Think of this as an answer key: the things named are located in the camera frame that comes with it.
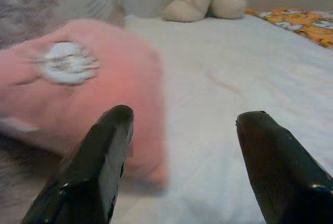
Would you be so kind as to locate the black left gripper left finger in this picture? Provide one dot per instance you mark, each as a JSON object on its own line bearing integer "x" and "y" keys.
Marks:
{"x": 86, "y": 177}

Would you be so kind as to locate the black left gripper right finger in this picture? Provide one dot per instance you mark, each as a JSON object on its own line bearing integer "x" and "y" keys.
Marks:
{"x": 281, "y": 177}

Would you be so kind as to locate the yellow cartoon egg blanket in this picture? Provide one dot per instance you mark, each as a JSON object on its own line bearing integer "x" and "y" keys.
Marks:
{"x": 299, "y": 20}

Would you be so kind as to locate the pink cloth with white print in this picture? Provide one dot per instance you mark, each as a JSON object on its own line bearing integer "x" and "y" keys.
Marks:
{"x": 117, "y": 78}

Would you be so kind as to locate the white bed sheet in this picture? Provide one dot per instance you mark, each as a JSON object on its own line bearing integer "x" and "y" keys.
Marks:
{"x": 221, "y": 73}

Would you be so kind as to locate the grey fuzzy blanket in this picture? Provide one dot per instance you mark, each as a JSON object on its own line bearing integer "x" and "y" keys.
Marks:
{"x": 31, "y": 5}

